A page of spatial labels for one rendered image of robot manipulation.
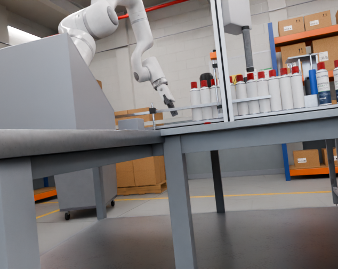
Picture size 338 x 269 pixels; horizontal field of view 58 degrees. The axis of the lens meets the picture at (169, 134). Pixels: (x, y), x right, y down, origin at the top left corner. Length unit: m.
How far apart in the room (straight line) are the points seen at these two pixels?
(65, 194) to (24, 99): 3.00
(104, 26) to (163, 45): 5.48
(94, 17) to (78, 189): 2.82
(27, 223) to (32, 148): 0.12
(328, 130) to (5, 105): 0.90
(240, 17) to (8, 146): 1.26
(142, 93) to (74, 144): 6.08
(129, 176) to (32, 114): 4.28
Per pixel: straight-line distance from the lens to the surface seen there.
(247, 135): 0.96
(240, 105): 1.55
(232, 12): 1.50
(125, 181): 5.14
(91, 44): 1.11
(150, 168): 4.96
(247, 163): 6.01
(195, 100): 1.57
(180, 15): 6.69
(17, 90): 0.92
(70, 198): 3.84
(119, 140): 0.72
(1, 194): 0.50
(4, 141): 0.48
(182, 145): 0.98
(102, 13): 1.19
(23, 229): 0.52
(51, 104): 0.84
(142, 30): 1.65
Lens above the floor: 0.79
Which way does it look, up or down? 2 degrees up
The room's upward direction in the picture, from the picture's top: 6 degrees counter-clockwise
